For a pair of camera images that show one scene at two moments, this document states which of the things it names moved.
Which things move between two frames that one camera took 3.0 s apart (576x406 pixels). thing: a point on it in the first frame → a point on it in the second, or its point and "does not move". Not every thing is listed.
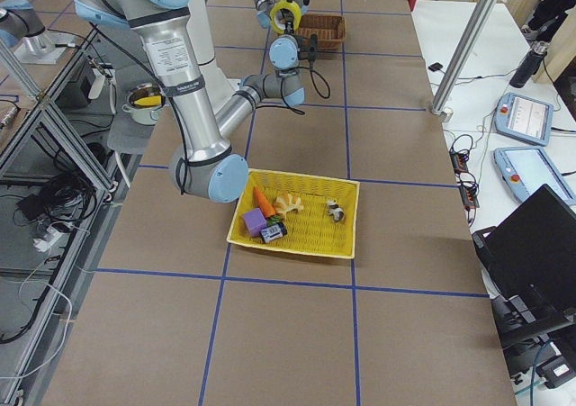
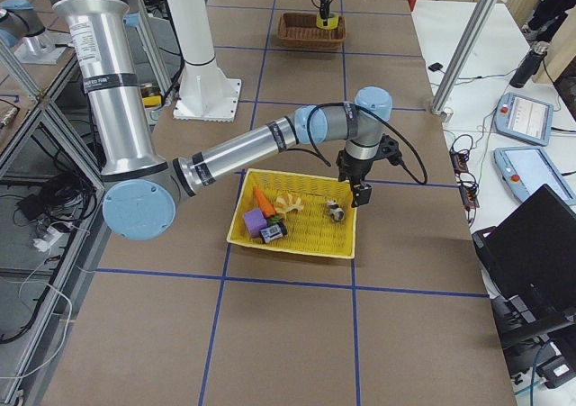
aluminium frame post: x=468 y=40 does not move
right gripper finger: x=288 y=16 → x=355 y=169
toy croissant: x=284 y=204 does not move
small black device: x=436 y=67 does not move
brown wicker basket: x=329 y=28 does not move
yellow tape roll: x=280 y=5 → x=333 y=22
